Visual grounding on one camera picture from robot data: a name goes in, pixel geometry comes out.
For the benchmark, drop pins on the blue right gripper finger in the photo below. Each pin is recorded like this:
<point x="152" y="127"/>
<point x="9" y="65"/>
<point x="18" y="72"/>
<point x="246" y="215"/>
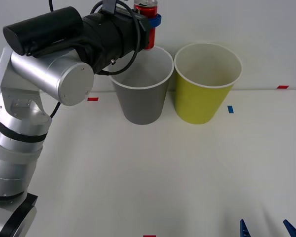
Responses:
<point x="243" y="230"/>
<point x="293" y="230"/>

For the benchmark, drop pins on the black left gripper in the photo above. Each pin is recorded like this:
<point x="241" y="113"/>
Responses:
<point x="133" y="32"/>

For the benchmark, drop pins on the red drink can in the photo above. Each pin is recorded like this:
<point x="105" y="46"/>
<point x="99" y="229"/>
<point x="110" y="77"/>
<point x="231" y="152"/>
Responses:
<point x="143" y="11"/>

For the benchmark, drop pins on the silver and black left arm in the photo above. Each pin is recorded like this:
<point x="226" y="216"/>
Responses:
<point x="51" y="71"/>

